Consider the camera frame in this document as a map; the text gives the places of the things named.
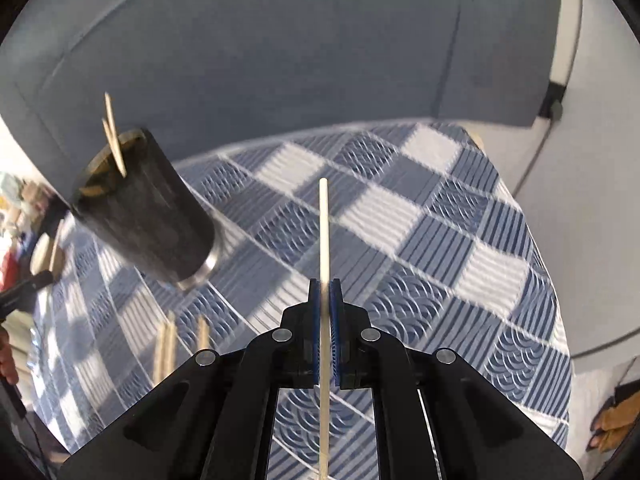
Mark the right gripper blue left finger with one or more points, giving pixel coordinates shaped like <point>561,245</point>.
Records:
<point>313,329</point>

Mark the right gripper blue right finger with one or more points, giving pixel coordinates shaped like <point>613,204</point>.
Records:
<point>336,308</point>

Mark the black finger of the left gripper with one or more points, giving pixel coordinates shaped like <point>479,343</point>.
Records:
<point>22,296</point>

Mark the light wooden chopstick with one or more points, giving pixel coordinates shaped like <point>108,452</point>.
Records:
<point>325,369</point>

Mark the person's left hand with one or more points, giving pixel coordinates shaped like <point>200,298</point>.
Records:
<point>7,364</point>

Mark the cluttered shelf items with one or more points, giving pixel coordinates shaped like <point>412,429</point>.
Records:
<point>23,205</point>

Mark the wooden chopstick lying right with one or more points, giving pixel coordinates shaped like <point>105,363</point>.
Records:
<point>203,333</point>

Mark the wooden chopstick lying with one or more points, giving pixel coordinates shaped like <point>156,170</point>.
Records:
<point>203,333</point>
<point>159,351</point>
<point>169,358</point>

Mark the blue white patterned tablecloth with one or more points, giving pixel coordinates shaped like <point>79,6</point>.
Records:
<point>455,364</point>

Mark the wooden chopstick lying middle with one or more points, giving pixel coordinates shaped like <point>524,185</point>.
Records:
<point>169,358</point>

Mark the black steel utensil cup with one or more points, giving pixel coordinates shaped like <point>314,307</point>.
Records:
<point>149,216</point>

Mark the wooden chopstick lying left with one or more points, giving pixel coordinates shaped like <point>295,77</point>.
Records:
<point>159,351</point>

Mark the wooden chopstick in cup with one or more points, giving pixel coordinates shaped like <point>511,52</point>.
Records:
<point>111,122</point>
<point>112,143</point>

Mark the grey sofa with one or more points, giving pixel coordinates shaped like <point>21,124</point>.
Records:
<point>203,73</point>

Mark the yellow slippers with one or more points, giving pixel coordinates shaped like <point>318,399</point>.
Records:
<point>615,419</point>

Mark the wall socket with cable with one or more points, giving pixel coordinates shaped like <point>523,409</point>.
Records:
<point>551,109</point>

